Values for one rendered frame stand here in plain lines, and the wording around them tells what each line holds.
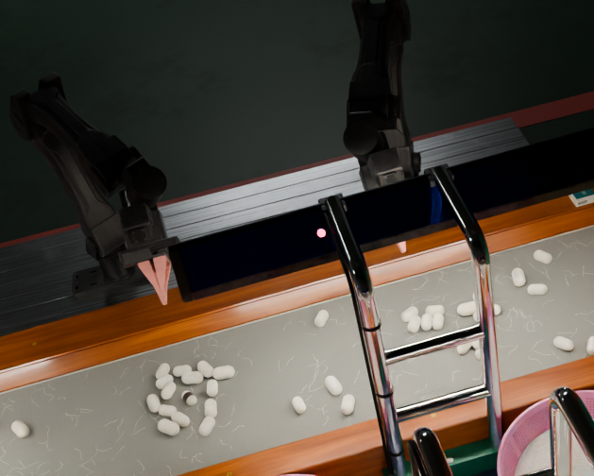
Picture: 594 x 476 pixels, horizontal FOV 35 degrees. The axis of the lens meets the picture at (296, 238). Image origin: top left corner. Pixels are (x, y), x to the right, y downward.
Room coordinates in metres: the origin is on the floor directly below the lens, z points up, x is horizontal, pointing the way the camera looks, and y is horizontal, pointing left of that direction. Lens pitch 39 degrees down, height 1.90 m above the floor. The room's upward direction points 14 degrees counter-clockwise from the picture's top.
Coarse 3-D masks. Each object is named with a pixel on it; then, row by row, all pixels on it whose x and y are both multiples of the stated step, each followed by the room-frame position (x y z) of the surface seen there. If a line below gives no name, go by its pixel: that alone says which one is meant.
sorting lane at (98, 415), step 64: (512, 256) 1.22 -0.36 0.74; (576, 256) 1.18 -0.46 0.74; (256, 320) 1.22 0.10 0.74; (384, 320) 1.15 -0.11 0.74; (448, 320) 1.11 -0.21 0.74; (512, 320) 1.07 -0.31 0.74; (576, 320) 1.04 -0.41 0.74; (64, 384) 1.18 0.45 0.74; (128, 384) 1.14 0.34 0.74; (192, 384) 1.11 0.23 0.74; (256, 384) 1.07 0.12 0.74; (320, 384) 1.04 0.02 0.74; (448, 384) 0.98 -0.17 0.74; (0, 448) 1.07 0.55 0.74; (64, 448) 1.04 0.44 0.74; (128, 448) 1.01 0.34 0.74; (192, 448) 0.98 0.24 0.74; (256, 448) 0.95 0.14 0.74
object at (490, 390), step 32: (448, 192) 0.97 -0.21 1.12; (352, 256) 0.89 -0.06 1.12; (480, 256) 0.86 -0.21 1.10; (352, 288) 0.86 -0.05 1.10; (480, 288) 0.86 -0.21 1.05; (480, 320) 0.86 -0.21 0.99; (384, 352) 0.85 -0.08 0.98; (416, 352) 0.85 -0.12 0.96; (480, 352) 0.87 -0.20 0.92; (384, 384) 0.85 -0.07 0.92; (480, 384) 0.87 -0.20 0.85; (384, 416) 0.85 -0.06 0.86; (416, 416) 0.85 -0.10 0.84; (384, 448) 0.86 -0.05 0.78; (480, 448) 0.86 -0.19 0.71
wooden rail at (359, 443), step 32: (512, 384) 0.92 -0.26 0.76; (544, 384) 0.91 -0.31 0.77; (576, 384) 0.90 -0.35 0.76; (448, 416) 0.90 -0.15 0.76; (480, 416) 0.88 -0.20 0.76; (512, 416) 0.88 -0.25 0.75; (288, 448) 0.91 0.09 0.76; (320, 448) 0.90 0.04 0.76; (352, 448) 0.88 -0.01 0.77; (448, 448) 0.88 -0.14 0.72
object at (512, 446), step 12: (588, 396) 0.87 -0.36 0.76; (528, 408) 0.87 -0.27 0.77; (540, 408) 0.87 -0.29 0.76; (588, 408) 0.87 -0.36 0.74; (516, 420) 0.86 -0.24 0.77; (528, 420) 0.86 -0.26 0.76; (540, 420) 0.86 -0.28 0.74; (516, 432) 0.85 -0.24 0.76; (528, 432) 0.85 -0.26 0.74; (540, 432) 0.86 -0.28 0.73; (504, 444) 0.82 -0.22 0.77; (516, 444) 0.83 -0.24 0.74; (528, 444) 0.84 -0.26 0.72; (504, 456) 0.81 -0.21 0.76; (516, 456) 0.82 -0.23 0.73; (504, 468) 0.79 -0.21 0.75
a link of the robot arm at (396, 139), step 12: (396, 12) 1.59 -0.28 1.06; (396, 36) 1.57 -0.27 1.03; (396, 48) 1.56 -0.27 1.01; (396, 60) 1.56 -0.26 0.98; (396, 72) 1.55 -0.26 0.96; (396, 84) 1.54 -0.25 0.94; (384, 132) 1.52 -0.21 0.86; (396, 132) 1.51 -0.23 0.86; (408, 132) 1.53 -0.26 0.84; (396, 144) 1.50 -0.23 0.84; (408, 144) 1.50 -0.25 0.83; (408, 156) 1.48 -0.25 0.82; (408, 168) 1.48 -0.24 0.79
